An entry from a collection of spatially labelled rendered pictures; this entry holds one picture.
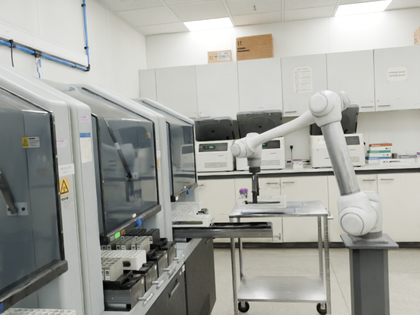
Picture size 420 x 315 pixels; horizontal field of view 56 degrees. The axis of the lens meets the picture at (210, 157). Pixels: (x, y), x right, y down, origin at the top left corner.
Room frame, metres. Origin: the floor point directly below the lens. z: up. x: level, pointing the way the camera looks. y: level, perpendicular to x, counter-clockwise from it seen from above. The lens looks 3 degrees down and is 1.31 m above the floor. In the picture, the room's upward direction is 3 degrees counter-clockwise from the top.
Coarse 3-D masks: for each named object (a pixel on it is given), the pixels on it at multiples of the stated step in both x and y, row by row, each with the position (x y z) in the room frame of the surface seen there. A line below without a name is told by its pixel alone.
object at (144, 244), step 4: (148, 236) 1.75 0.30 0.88; (140, 240) 1.70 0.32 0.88; (144, 240) 1.69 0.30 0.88; (148, 240) 1.74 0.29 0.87; (140, 244) 1.65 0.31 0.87; (144, 244) 1.69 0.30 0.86; (148, 244) 1.74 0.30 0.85; (140, 248) 1.65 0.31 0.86; (144, 248) 1.69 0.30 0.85; (148, 248) 1.73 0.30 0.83
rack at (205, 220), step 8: (176, 216) 2.25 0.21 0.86; (184, 216) 2.25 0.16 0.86; (192, 216) 2.24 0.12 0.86; (200, 216) 2.23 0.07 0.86; (208, 216) 2.21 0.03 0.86; (176, 224) 2.22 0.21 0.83; (184, 224) 2.29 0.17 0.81; (192, 224) 2.28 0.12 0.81; (200, 224) 2.26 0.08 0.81; (208, 224) 2.17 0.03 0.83
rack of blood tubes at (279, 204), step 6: (246, 198) 2.46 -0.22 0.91; (258, 198) 2.44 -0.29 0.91; (264, 198) 2.43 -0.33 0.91; (270, 198) 2.42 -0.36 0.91; (276, 198) 2.41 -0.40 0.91; (282, 198) 2.40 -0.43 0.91; (240, 204) 2.47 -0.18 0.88; (246, 204) 2.46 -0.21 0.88; (252, 204) 2.45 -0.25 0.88; (258, 204) 2.44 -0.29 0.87; (264, 204) 2.43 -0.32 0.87; (270, 204) 2.42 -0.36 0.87; (276, 204) 2.41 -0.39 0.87; (282, 204) 2.40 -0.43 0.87
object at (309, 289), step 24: (240, 216) 2.43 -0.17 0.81; (264, 216) 2.40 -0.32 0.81; (288, 216) 2.37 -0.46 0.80; (312, 216) 2.35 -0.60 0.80; (240, 240) 2.85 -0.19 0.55; (240, 264) 2.85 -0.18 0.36; (240, 288) 2.62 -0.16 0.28; (264, 288) 2.59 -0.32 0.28; (288, 288) 2.57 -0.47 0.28; (312, 288) 2.55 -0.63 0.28
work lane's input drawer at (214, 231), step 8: (216, 224) 2.26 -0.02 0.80; (224, 224) 2.25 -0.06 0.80; (232, 224) 2.24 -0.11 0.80; (240, 224) 2.23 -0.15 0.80; (248, 224) 2.22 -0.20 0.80; (256, 224) 2.21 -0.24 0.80; (264, 224) 2.20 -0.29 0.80; (272, 224) 2.20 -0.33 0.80; (176, 232) 2.18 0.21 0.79; (184, 232) 2.17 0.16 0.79; (192, 232) 2.16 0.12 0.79; (200, 232) 2.15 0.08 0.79; (208, 232) 2.15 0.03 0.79; (216, 232) 2.14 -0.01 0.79; (224, 232) 2.13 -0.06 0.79; (232, 232) 2.12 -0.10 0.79; (240, 232) 2.11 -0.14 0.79; (248, 232) 2.11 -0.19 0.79; (256, 232) 2.10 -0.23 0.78; (264, 232) 2.09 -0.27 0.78; (272, 232) 2.14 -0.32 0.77; (272, 240) 2.08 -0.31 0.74
